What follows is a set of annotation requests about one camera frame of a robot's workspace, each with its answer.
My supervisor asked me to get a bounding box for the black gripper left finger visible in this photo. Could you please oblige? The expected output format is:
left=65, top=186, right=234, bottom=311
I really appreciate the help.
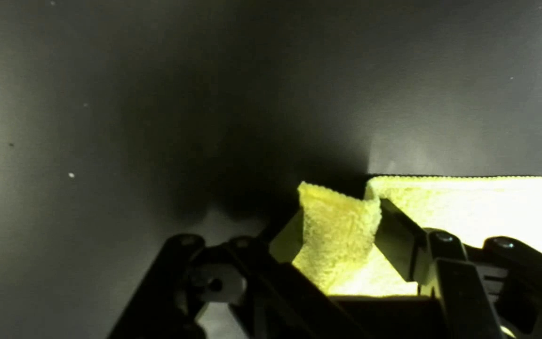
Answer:
left=106, top=209, right=376, bottom=339

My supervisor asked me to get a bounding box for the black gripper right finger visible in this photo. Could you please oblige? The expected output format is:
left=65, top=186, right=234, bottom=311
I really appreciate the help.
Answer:
left=374, top=198, right=542, bottom=339

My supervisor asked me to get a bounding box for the yellow towel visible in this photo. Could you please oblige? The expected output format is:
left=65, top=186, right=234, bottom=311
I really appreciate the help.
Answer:
left=268, top=173, right=542, bottom=297

